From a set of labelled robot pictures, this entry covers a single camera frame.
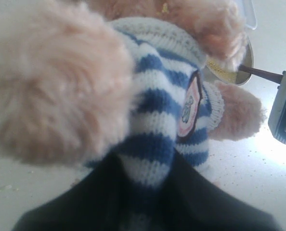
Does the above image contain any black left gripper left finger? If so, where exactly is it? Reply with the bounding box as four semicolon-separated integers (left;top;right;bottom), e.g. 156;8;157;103
13;155;143;231

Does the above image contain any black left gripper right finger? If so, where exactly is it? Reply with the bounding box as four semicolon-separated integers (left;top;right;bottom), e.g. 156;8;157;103
157;154;282;231

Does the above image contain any teddy bear striped sweater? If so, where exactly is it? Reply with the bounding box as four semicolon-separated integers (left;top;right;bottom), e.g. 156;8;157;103
0;0;263;231

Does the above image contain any dark red wooden spoon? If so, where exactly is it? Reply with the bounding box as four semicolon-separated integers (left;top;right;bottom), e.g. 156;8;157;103
238;64;284;84

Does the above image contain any metal bowl of millet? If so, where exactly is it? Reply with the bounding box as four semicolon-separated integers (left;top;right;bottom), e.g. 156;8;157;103
202;36;255;86

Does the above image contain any white rectangular tray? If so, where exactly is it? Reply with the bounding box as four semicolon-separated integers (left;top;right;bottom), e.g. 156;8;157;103
236;0;258;30

